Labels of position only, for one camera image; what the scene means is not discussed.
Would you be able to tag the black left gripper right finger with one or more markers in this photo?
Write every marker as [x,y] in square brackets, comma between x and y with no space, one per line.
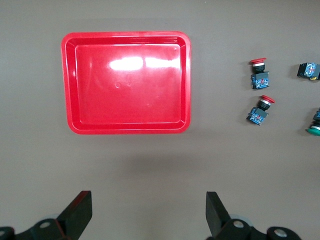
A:
[217,217]

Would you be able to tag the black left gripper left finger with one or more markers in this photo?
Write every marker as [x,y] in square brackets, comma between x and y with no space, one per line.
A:
[77,215]

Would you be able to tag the red plastic tray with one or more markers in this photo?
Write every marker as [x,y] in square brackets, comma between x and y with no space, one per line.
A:
[125,100]

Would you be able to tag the green push button switch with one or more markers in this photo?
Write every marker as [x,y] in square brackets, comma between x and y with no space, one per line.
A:
[314,131]
[306,70]

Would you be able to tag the red mushroom push button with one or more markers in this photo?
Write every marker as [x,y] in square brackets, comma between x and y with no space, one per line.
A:
[260,80]
[257,115]

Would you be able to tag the brown table cover sheet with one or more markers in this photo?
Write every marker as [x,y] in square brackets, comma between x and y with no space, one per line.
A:
[150,162]

